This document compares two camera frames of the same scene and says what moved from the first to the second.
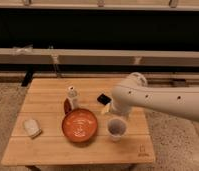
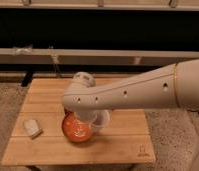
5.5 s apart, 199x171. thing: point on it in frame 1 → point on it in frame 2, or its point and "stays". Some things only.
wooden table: (67, 121) stays
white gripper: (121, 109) → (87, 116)
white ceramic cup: (116, 128) → (99, 120)
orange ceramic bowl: (79, 125) stays
